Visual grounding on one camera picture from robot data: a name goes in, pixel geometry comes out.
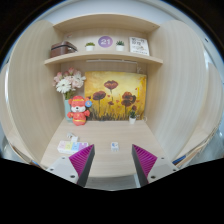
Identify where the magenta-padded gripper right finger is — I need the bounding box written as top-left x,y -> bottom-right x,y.
131,143 -> 181,188

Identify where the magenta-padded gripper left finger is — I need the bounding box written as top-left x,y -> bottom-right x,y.
45,143 -> 96,188

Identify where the white charger block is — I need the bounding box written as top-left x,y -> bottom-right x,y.
110,141 -> 120,152

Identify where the white pastel-socket power strip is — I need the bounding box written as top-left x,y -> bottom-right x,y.
57,139 -> 90,155

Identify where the small plant in white pot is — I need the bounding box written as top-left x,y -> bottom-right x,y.
128,105 -> 138,125

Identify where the red plush toy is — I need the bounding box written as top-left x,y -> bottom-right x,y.
67,95 -> 93,127

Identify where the teal vase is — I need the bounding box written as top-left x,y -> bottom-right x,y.
63,98 -> 74,122

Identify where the white and pink flower bouquet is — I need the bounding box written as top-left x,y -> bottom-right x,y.
52,67 -> 87,100

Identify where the yellow poppy painting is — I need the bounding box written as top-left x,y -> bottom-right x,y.
83,70 -> 148,122

